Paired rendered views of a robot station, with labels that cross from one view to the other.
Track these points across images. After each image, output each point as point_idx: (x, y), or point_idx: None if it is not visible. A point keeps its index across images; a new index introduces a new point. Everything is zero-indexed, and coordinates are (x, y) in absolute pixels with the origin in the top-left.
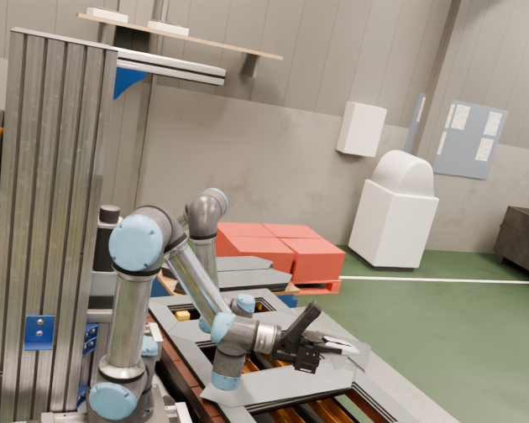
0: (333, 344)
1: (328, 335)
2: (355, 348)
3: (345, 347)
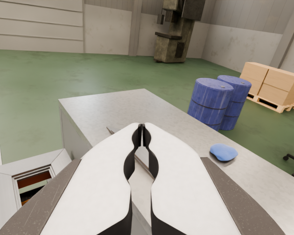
0: (179, 188)
1: (22, 209)
2: (148, 122)
3: (168, 143)
